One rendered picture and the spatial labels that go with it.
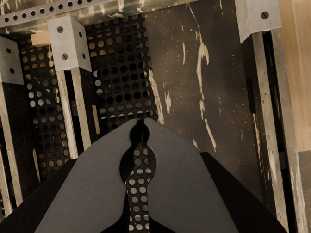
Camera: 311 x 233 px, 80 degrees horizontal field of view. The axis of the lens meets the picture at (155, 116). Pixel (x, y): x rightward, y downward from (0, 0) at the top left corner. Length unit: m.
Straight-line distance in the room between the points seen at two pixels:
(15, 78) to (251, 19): 0.61
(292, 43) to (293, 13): 0.07
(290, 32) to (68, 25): 0.52
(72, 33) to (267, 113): 0.48
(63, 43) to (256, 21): 0.44
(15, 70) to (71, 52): 0.20
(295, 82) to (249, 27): 0.18
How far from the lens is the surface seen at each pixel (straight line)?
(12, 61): 0.67
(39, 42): 0.64
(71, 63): 0.51
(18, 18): 0.64
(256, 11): 0.50
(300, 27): 0.59
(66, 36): 0.53
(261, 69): 0.47
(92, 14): 0.55
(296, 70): 0.56
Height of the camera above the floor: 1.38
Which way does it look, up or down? 33 degrees down
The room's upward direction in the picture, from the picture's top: 176 degrees clockwise
